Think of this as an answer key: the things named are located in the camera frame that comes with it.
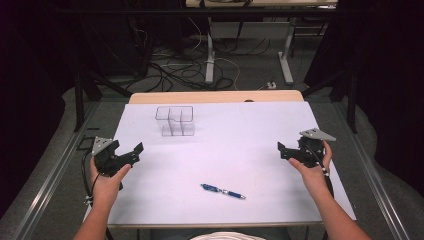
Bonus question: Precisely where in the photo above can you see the white table cover sheet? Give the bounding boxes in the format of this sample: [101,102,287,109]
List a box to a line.
[107,101,357,225]

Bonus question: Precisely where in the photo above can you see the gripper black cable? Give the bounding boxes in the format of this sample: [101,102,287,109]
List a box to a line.
[303,142,335,198]
[80,149,102,206]

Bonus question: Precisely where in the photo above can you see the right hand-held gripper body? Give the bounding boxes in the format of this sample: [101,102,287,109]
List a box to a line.
[293,127,337,169]

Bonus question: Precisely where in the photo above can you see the person's white shirt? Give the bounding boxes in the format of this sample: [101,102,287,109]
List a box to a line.
[189,231,268,240]

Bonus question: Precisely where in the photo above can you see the aluminium floor rail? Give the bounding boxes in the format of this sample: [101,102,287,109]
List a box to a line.
[11,101,101,240]
[333,101,412,240]

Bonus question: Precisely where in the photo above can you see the person's right hand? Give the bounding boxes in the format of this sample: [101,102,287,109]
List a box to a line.
[287,139,334,193]

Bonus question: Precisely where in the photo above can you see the tangle of floor cables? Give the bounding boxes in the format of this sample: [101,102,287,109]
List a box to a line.
[126,16,273,93]

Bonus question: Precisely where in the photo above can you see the white desk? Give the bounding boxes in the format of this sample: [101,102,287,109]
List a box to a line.
[185,0,338,85]

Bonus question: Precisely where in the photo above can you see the person's left hand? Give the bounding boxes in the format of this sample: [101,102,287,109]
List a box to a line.
[88,156,132,202]

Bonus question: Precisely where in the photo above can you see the clear plastic organizer box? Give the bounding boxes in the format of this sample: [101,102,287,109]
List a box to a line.
[154,105,196,138]

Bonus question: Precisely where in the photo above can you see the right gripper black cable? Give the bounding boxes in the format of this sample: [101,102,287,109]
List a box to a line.
[303,142,335,198]

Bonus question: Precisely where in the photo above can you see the dark curtain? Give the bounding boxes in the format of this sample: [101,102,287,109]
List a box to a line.
[0,0,79,219]
[304,0,424,198]

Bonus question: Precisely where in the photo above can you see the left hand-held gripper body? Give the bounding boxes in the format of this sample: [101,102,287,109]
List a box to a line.
[91,135,133,178]

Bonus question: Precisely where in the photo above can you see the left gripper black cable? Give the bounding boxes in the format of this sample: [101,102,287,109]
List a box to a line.
[80,149,102,206]

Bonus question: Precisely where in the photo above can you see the black metal stand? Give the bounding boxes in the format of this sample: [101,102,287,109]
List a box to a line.
[73,64,133,133]
[301,68,358,134]

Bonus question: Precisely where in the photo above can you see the blue pen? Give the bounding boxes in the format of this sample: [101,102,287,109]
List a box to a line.
[200,183,247,201]

